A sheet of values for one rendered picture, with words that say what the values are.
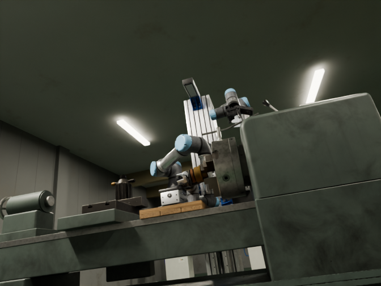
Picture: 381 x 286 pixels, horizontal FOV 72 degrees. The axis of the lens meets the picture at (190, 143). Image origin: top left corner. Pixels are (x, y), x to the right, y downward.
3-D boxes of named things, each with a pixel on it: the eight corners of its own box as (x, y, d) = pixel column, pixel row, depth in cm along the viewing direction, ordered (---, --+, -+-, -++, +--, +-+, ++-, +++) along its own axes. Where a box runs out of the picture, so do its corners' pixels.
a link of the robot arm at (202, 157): (204, 141, 195) (211, 209, 178) (191, 139, 189) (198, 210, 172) (214, 136, 186) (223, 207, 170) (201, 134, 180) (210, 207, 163)
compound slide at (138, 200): (148, 207, 156) (147, 198, 158) (142, 205, 147) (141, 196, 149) (115, 213, 160) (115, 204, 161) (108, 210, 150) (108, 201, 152)
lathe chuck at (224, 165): (240, 200, 150) (230, 148, 161) (238, 192, 121) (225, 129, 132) (224, 202, 151) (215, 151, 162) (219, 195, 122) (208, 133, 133)
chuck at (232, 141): (246, 199, 149) (236, 147, 160) (246, 190, 120) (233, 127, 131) (240, 200, 150) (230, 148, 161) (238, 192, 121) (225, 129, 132)
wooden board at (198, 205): (213, 217, 152) (212, 209, 153) (202, 209, 119) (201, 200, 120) (163, 224, 156) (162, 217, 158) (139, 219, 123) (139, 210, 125)
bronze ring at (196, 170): (206, 165, 149) (190, 170, 150) (203, 161, 141) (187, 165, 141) (210, 181, 146) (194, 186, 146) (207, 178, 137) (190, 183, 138)
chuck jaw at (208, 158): (221, 162, 141) (217, 150, 131) (222, 170, 138) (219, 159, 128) (200, 165, 142) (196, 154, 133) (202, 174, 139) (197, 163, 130)
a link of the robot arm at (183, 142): (165, 180, 213) (204, 148, 175) (148, 179, 205) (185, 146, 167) (163, 166, 219) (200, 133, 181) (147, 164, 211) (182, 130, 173)
